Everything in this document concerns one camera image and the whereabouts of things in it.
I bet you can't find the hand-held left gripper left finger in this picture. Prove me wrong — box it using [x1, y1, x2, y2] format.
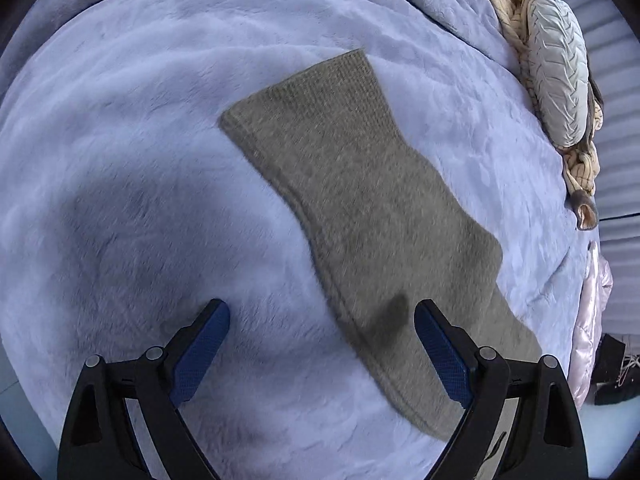
[56, 298, 232, 480]

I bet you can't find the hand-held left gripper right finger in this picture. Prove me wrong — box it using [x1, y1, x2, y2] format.
[414, 298, 590, 480]

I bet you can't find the olive knitted garment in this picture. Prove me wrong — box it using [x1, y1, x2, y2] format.
[220, 49, 545, 443]

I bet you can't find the pink shiny puffer jacket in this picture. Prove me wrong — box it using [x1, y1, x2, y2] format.
[570, 241, 614, 409]

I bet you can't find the black equipment on floor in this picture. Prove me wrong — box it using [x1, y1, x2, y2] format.
[593, 332, 640, 407]

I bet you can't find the lavender plush blanket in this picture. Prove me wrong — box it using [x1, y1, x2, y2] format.
[0, 0, 601, 480]

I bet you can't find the lavender pleated curtain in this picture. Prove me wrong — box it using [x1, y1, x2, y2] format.
[530, 0, 640, 336]

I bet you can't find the white puffer jacket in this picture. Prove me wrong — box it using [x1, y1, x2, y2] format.
[527, 0, 590, 148]

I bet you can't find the cream cable-knit sweater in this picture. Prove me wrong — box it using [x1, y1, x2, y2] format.
[457, 0, 603, 232]

